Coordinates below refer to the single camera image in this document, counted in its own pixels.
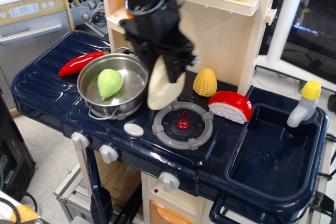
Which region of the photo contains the orange toy drawer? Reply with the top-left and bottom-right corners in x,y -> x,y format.
150,200 -> 195,224

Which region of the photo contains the cream toy detergent bottle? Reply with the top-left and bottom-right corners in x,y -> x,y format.
147,56 -> 186,110

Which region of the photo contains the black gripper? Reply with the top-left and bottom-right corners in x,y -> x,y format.
119,0 -> 198,83

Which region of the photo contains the white pipe stand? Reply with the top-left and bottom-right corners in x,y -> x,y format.
256,0 -> 335,91

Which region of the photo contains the black computer case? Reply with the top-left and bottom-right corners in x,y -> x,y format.
1,99 -> 36,201

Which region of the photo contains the red toy chili pepper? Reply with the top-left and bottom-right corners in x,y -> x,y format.
58,51 -> 110,78

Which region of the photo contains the grey stove knob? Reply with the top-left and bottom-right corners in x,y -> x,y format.
71,132 -> 90,150
99,144 -> 119,164
159,172 -> 180,193

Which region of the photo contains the grey right stove knob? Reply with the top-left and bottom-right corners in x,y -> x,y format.
159,172 -> 180,193

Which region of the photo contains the grey oval button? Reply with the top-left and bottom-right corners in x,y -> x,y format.
123,123 -> 144,137

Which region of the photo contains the aluminium frame cart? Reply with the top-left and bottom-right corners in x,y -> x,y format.
54,162 -> 92,223

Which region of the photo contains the cream toy kitchen shelf unit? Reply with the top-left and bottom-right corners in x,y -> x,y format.
104,0 -> 275,95

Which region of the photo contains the navy toy sink basin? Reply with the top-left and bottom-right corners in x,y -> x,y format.
227,104 -> 324,199

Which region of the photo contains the grey faucet with yellow cap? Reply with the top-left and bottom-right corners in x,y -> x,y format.
287,80 -> 321,127

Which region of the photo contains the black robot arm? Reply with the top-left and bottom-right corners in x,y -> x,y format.
119,0 -> 196,83

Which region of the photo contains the grey toy stove burner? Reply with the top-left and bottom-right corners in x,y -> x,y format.
152,101 -> 214,151

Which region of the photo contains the yellow toy corn cob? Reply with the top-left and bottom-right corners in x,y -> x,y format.
193,68 -> 217,97

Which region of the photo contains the orange toy carrot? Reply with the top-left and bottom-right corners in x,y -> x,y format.
126,12 -> 134,19

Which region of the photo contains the grey left stove knob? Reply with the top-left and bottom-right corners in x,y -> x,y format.
71,132 -> 90,150

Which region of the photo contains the light green toy pear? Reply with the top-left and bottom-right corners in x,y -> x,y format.
98,69 -> 123,101

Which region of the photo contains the navy toy kitchen counter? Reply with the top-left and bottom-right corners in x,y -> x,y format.
12,31 -> 329,223

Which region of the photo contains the steel pot with handles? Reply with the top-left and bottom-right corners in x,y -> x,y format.
77,47 -> 149,121

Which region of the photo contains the grey middle stove knob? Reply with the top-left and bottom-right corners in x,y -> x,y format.
99,144 -> 119,164

